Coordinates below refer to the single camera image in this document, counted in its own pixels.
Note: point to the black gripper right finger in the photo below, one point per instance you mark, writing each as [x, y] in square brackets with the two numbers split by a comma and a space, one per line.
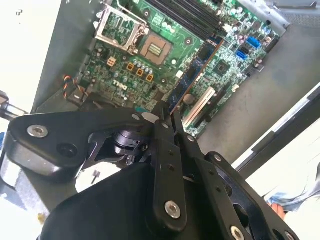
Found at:
[212, 175]

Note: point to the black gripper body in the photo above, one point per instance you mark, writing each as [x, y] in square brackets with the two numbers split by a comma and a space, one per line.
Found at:
[112, 215]

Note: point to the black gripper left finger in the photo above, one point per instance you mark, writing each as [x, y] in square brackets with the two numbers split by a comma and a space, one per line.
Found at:
[165, 180]

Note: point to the green RAM stick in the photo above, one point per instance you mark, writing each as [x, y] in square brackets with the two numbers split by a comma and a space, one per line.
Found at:
[192, 72]

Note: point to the person's hand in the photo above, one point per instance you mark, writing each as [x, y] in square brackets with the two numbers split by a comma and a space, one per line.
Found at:
[277, 210]

